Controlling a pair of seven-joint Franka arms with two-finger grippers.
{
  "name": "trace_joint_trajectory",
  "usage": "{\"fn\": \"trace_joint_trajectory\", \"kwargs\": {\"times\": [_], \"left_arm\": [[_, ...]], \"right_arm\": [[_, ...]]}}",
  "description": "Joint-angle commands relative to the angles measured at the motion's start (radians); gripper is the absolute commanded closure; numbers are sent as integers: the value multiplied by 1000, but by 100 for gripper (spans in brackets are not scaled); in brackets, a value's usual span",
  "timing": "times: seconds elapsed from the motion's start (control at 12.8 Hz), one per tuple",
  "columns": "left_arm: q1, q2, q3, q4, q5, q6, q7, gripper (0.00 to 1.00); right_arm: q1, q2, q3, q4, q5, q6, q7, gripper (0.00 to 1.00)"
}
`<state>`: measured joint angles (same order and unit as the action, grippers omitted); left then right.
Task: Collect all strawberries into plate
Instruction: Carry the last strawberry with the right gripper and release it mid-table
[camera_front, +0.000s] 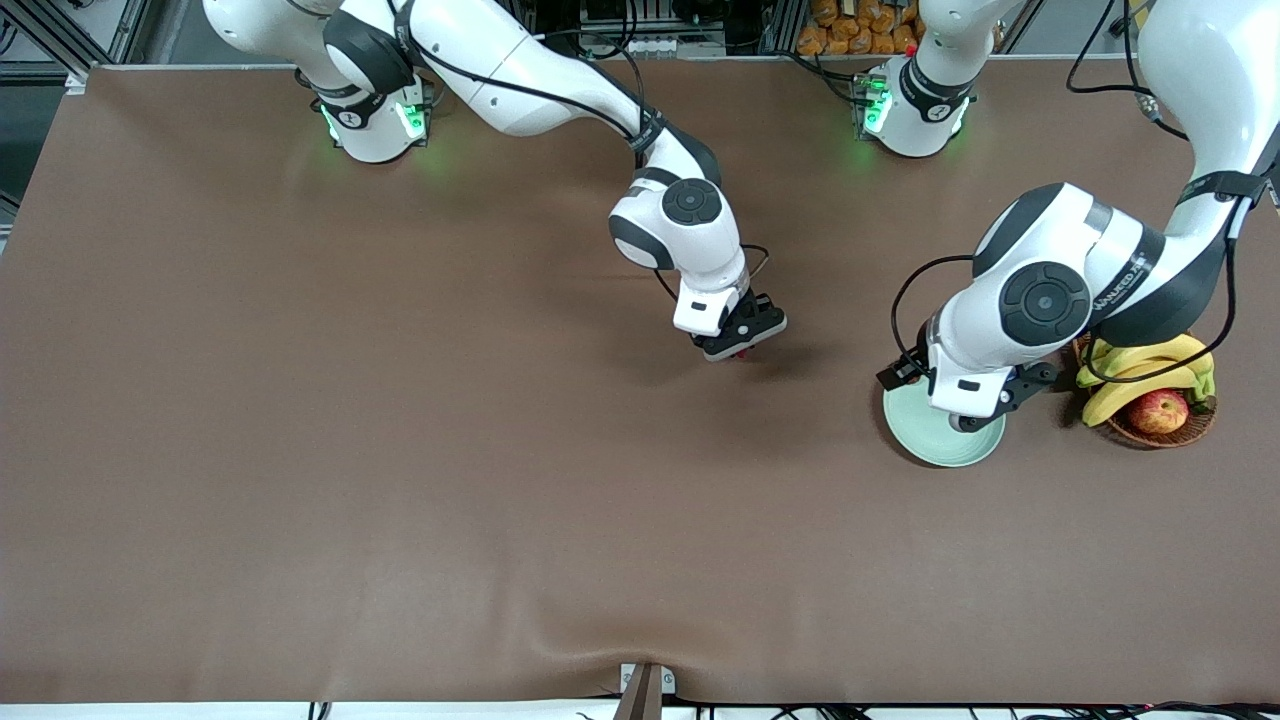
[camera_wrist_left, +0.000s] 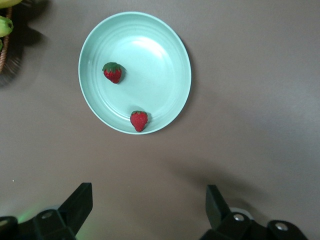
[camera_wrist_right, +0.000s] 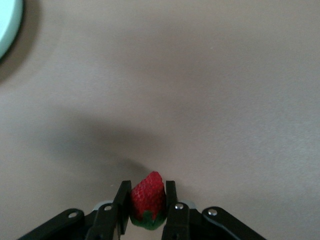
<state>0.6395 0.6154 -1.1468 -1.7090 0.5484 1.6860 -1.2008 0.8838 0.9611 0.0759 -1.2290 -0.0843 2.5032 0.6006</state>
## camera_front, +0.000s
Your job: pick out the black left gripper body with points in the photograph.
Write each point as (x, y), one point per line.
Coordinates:
(897, 372)

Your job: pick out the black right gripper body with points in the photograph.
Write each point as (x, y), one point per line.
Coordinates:
(757, 309)

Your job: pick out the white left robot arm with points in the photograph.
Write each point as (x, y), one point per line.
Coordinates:
(960, 330)

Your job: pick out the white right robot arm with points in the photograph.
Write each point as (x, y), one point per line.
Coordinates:
(520, 80)

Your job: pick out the light green plate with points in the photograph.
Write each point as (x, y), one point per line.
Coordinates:
(925, 440)

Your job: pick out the yellow banana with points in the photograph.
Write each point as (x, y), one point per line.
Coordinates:
(1135, 388)
(1170, 352)
(1100, 350)

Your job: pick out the red apple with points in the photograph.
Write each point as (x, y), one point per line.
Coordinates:
(1157, 411)

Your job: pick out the brown table cloth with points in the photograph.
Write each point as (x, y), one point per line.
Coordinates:
(640, 550)

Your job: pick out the orange bread roll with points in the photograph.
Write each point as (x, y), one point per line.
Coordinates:
(884, 44)
(858, 42)
(884, 18)
(812, 40)
(826, 10)

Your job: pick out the white connector strip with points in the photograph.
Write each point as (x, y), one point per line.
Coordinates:
(655, 46)

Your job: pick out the brown wicker basket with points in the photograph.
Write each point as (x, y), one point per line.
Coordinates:
(1200, 425)

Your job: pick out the brown support bar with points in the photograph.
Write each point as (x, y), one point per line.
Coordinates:
(640, 700)

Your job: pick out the aluminium frame post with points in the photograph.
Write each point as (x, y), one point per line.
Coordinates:
(780, 25)

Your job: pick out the metal table bracket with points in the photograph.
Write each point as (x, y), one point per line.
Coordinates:
(665, 680)

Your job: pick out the aluminium frame beam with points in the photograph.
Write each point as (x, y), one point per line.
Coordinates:
(50, 35)

